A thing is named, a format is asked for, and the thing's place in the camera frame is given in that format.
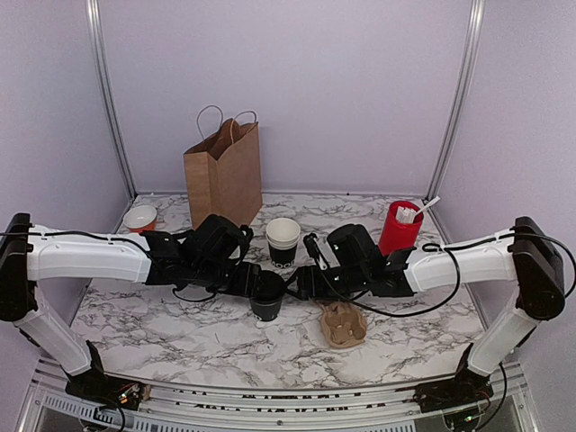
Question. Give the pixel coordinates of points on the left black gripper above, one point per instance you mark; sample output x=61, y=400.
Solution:
x=247, y=284

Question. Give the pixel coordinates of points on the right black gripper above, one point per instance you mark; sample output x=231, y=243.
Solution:
x=310, y=288

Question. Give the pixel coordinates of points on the black plastic cup lid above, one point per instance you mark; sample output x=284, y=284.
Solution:
x=269, y=288

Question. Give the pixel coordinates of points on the black paper coffee cup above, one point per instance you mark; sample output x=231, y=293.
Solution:
x=266, y=310

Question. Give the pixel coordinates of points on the cardboard cup carrier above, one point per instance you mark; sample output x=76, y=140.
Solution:
x=342, y=325

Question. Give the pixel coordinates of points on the brown paper bag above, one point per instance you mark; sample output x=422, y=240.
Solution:
x=223, y=173

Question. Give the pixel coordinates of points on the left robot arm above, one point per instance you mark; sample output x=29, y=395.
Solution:
x=211, y=257

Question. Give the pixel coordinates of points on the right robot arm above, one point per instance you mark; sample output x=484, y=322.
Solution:
x=523, y=255

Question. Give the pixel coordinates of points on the stack of paper cups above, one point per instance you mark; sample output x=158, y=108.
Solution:
x=282, y=235

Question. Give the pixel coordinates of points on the red cylindrical container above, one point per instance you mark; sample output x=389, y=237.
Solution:
x=397, y=234

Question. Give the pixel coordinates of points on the sugar packets in container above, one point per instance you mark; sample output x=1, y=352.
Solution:
x=406, y=215

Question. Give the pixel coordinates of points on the orange white bowl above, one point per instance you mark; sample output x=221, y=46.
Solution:
x=141, y=218

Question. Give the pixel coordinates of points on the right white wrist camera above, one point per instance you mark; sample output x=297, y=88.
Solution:
x=319, y=258

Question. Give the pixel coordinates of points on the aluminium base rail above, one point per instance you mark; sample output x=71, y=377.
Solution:
x=169, y=406

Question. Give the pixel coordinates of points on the right aluminium frame post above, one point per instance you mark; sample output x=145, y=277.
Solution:
x=462, y=89

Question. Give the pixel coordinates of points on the aluminium frame post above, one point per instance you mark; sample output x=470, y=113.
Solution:
x=105, y=84
x=462, y=89

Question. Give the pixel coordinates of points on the left aluminium frame post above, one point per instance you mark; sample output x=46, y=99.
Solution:
x=105, y=84

